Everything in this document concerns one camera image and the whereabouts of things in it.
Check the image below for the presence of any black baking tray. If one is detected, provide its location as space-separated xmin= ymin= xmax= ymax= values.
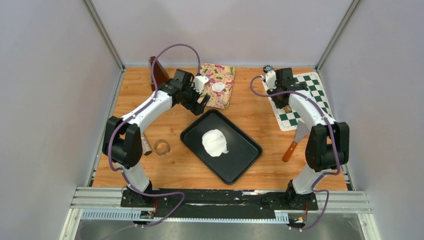
xmin=180 ymin=109 xmax=263 ymax=185

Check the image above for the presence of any round metal cutter ring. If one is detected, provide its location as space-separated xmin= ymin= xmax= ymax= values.
xmin=154 ymin=139 xmax=171 ymax=157

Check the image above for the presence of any wooden pastry roller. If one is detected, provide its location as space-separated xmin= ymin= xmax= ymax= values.
xmin=282 ymin=105 xmax=292 ymax=113

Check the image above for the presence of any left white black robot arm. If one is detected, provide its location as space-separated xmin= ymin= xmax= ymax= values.
xmin=102 ymin=69 xmax=210 ymax=207

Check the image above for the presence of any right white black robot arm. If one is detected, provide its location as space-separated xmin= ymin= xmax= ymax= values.
xmin=274 ymin=68 xmax=350 ymax=209

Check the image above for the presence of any green white chess mat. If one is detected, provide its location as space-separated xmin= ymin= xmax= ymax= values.
xmin=268 ymin=71 xmax=333 ymax=132

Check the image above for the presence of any floral rectangular tray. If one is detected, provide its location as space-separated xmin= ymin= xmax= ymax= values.
xmin=198 ymin=63 xmax=236 ymax=109

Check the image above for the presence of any brown wooden metronome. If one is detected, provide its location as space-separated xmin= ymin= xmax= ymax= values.
xmin=148 ymin=56 xmax=170 ymax=87

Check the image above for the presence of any small blue black toy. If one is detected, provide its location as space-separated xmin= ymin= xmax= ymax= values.
xmin=262 ymin=64 xmax=274 ymax=73

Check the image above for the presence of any silver glitter tube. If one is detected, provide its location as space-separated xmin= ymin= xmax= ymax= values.
xmin=140 ymin=133 xmax=152 ymax=156

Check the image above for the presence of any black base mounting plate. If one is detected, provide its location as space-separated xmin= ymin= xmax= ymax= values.
xmin=120 ymin=188 xmax=318 ymax=219

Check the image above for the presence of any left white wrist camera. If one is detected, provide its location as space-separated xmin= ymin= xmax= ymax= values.
xmin=192 ymin=75 xmax=210 ymax=94

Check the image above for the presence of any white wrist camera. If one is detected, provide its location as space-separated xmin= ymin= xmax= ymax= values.
xmin=261 ymin=70 xmax=277 ymax=92
xmin=192 ymin=75 xmax=210 ymax=94

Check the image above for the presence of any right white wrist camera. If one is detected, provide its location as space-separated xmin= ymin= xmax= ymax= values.
xmin=261 ymin=70 xmax=277 ymax=92

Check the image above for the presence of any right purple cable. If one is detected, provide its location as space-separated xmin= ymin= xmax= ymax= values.
xmin=249 ymin=75 xmax=342 ymax=232

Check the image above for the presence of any purple cable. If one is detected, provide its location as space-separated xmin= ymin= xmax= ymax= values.
xmin=249 ymin=75 xmax=342 ymax=232
xmin=107 ymin=43 xmax=202 ymax=229

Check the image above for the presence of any wooden handled metal scraper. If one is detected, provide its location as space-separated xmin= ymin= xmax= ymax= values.
xmin=282 ymin=120 xmax=310 ymax=162

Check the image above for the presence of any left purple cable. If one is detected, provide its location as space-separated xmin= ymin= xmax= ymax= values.
xmin=107 ymin=43 xmax=202 ymax=229

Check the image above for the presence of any aluminium frame rail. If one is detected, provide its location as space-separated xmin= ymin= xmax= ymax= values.
xmin=60 ymin=187 xmax=380 ymax=240

